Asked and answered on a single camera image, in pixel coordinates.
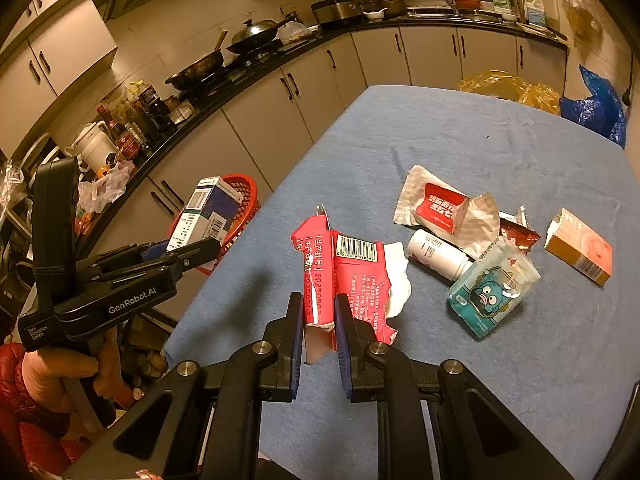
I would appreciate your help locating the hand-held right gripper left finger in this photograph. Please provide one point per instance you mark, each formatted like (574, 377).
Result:
(299, 340)

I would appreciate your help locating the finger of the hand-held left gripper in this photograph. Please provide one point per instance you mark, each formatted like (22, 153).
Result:
(125, 255)
(195, 255)

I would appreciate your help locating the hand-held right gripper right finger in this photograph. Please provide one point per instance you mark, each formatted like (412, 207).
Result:
(342, 350)

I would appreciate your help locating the large white blue medicine box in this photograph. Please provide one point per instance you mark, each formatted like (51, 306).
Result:
(210, 205)

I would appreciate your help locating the red torn carton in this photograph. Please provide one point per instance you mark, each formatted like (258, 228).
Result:
(350, 270)

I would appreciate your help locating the red plastic basket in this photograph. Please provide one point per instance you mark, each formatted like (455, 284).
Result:
(247, 192)

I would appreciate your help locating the white foil pouch red label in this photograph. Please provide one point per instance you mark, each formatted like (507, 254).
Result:
(440, 210)

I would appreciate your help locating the person's left forearm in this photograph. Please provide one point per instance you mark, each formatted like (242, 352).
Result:
(25, 435)

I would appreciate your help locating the person's left hand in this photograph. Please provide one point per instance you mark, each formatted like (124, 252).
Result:
(50, 375)

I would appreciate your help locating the plastic bag with oranges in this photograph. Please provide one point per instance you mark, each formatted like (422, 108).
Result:
(107, 185)

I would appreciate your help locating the white electric kettle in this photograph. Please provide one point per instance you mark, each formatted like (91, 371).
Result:
(95, 147)

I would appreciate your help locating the row of condiment bottles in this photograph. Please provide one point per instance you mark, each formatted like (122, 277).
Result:
(135, 120)

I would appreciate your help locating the white pill bottle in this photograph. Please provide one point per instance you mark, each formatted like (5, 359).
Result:
(435, 252)

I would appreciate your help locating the teal cartoon wet wipes packet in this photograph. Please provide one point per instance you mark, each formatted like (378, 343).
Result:
(490, 295)

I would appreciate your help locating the white kitchen base cabinets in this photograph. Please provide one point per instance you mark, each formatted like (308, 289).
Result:
(260, 110)

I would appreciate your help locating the dark frying pan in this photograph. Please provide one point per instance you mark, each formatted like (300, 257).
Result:
(197, 70)

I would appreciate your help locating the red brown sachet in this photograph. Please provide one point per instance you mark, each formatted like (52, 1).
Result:
(520, 235)

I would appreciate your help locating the blue tablecloth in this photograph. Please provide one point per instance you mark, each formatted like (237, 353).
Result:
(450, 160)

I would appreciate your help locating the wok with metal lid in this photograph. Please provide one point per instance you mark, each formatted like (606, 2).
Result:
(257, 32)

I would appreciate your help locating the clear plastic bag on counter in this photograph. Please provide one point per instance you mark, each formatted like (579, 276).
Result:
(294, 32)

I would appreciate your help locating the small orange pink box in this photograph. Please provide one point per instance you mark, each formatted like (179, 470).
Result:
(580, 250)

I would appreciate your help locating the black steel kitchen appliance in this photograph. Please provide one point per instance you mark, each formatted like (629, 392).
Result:
(340, 12)

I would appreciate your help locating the small white bowl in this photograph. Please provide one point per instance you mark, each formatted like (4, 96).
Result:
(373, 15)

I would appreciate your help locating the yellow plastic bag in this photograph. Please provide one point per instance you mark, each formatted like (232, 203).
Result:
(495, 85)

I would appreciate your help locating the stacked metal pots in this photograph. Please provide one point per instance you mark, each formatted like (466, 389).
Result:
(387, 2)

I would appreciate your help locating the blue plastic bag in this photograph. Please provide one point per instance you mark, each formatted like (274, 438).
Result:
(595, 105)

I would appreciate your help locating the clear jug blue label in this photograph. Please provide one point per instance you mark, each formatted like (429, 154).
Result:
(535, 12)

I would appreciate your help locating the hanging plastic bags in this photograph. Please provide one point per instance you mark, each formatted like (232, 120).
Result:
(580, 10)

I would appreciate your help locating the white wall cabinets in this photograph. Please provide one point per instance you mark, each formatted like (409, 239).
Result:
(65, 45)

